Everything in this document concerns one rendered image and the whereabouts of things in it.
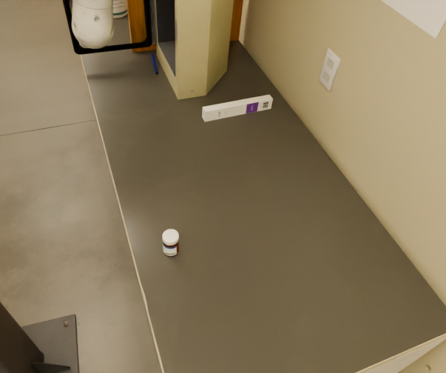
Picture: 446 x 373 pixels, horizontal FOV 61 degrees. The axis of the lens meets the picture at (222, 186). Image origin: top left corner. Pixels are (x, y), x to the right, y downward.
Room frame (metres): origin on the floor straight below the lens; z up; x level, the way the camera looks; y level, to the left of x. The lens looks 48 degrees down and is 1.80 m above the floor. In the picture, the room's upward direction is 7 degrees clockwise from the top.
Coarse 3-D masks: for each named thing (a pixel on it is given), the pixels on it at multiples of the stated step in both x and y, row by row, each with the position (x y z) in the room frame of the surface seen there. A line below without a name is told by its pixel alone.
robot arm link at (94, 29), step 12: (72, 0) 0.97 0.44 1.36; (72, 12) 0.96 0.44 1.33; (84, 12) 0.94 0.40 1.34; (96, 12) 0.95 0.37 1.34; (108, 12) 0.97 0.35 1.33; (72, 24) 0.95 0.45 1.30; (84, 24) 0.94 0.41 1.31; (96, 24) 0.94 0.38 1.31; (108, 24) 0.97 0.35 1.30; (84, 36) 0.93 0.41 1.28; (96, 36) 0.94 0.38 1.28; (108, 36) 0.96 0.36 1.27; (96, 48) 0.95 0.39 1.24
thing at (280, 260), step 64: (128, 64) 1.36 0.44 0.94; (256, 64) 1.48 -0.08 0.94; (128, 128) 0.98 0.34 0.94; (192, 128) 1.02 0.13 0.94; (256, 128) 1.06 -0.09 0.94; (128, 192) 0.70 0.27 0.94; (192, 192) 0.73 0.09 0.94; (256, 192) 0.76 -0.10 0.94; (320, 192) 0.79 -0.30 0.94; (192, 256) 0.51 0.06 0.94; (256, 256) 0.54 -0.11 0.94; (320, 256) 0.56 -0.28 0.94; (384, 256) 0.59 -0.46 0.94; (192, 320) 0.35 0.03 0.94; (256, 320) 0.36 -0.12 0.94; (320, 320) 0.38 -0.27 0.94; (384, 320) 0.40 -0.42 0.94
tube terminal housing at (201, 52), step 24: (192, 0) 1.19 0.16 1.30; (216, 0) 1.25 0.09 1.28; (192, 24) 1.19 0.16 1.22; (216, 24) 1.27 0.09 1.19; (192, 48) 1.19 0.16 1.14; (216, 48) 1.28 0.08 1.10; (168, 72) 1.29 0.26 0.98; (192, 72) 1.19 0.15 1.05; (216, 72) 1.30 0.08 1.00; (192, 96) 1.19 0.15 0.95
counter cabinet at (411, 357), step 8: (432, 344) 0.39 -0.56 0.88; (416, 352) 0.37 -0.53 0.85; (424, 352) 0.40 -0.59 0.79; (392, 360) 0.33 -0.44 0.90; (400, 360) 0.35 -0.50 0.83; (408, 360) 0.38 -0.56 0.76; (376, 368) 0.31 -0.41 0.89; (384, 368) 0.33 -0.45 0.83; (392, 368) 0.36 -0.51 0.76; (400, 368) 0.39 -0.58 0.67
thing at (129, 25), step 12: (120, 0) 1.39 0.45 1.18; (132, 0) 1.41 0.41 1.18; (120, 12) 1.39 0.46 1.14; (132, 12) 1.41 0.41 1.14; (120, 24) 1.38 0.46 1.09; (132, 24) 1.40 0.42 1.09; (144, 24) 1.42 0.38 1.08; (120, 36) 1.38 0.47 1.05; (132, 36) 1.40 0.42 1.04; (144, 36) 1.42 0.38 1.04
